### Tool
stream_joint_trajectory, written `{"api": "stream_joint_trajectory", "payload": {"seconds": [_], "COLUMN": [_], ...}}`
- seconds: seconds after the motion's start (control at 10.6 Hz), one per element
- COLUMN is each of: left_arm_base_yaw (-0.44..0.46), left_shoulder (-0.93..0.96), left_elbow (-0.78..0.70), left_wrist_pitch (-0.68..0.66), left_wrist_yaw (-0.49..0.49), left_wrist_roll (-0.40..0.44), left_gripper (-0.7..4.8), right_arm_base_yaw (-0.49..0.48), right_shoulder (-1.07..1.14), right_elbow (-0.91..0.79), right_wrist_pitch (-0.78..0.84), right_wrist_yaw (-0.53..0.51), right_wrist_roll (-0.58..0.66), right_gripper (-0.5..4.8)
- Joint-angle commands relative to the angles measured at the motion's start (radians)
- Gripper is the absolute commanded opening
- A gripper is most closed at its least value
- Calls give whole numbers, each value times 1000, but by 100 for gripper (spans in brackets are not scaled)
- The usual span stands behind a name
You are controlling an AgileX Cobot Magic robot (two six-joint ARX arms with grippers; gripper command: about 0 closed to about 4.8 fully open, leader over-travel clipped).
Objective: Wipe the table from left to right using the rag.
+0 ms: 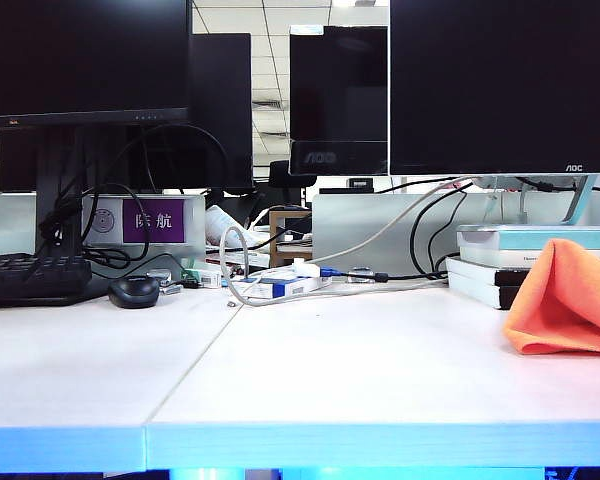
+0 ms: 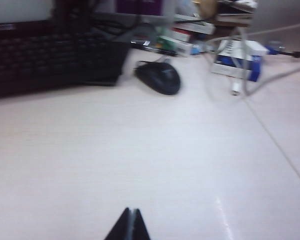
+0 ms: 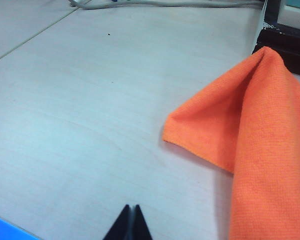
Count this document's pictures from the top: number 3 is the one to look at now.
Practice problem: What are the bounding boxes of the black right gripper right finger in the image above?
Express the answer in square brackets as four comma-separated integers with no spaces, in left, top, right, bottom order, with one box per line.
[132,204,153,240]

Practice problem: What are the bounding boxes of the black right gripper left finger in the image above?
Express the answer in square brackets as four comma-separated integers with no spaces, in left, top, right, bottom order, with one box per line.
[102,204,132,240]

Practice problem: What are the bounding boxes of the orange microfiber rag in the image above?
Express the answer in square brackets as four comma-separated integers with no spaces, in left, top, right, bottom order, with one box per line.
[162,46,300,240]

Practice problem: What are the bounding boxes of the thick grey cable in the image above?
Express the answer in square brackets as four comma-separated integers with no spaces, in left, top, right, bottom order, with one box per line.
[68,0,265,11]

